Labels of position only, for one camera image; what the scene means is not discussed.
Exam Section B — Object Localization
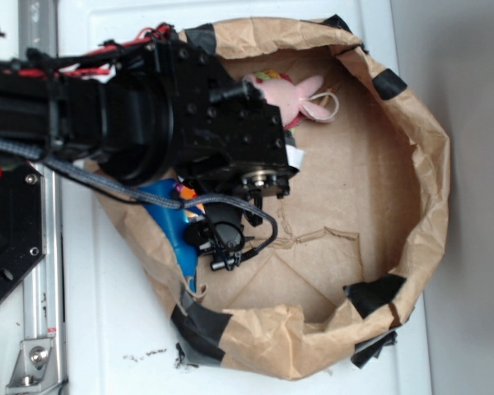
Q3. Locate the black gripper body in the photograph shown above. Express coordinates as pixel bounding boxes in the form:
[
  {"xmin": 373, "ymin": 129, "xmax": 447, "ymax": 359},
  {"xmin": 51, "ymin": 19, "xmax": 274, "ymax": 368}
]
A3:
[{"xmin": 151, "ymin": 35, "xmax": 305, "ymax": 201}]

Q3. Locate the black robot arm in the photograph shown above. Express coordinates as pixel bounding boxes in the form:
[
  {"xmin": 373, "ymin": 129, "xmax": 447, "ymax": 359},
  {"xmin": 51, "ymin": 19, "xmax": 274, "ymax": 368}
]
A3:
[{"xmin": 0, "ymin": 36, "xmax": 299, "ymax": 198}]

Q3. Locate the pink plush bunny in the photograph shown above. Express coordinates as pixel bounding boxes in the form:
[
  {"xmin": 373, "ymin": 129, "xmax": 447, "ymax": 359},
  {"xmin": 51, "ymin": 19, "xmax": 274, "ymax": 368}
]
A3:
[{"xmin": 243, "ymin": 74, "xmax": 340, "ymax": 129}]

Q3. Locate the brown paper bag bin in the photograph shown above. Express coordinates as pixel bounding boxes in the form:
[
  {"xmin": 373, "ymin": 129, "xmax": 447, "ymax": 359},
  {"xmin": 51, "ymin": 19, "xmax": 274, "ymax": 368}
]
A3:
[{"xmin": 100, "ymin": 17, "xmax": 450, "ymax": 380}]

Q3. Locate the multicolour twisted rope toy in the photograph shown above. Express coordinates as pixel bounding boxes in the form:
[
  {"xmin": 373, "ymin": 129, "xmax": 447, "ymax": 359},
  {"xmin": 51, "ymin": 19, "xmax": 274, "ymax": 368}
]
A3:
[{"xmin": 254, "ymin": 69, "xmax": 292, "ymax": 82}]

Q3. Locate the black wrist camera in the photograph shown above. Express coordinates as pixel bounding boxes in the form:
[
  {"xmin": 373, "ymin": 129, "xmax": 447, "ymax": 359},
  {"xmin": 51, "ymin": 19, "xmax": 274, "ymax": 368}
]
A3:
[{"xmin": 184, "ymin": 203, "xmax": 246, "ymax": 271}]

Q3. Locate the red wire bundle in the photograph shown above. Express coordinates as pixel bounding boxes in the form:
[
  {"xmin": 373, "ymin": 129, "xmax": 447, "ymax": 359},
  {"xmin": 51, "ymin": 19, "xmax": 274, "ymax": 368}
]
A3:
[{"xmin": 0, "ymin": 22, "xmax": 178, "ymax": 79}]

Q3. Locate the grey braided cable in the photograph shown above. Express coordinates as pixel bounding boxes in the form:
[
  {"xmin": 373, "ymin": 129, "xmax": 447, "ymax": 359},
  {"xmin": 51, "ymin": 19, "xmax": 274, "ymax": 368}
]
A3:
[{"xmin": 0, "ymin": 137, "xmax": 279, "ymax": 258}]

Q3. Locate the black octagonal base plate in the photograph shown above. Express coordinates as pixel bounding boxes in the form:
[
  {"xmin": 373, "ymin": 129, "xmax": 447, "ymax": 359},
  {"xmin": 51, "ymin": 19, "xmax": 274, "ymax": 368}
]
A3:
[{"xmin": 0, "ymin": 164, "xmax": 44, "ymax": 304}]

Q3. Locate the aluminium extrusion rail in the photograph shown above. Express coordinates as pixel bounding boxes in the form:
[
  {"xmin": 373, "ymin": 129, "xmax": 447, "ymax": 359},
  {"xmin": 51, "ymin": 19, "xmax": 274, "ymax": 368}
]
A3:
[{"xmin": 18, "ymin": 1, "xmax": 69, "ymax": 394}]

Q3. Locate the metal corner bracket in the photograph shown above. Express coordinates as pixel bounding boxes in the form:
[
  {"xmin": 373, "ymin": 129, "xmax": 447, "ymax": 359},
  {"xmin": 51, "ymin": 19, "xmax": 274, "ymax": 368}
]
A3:
[{"xmin": 5, "ymin": 338, "xmax": 58, "ymax": 394}]

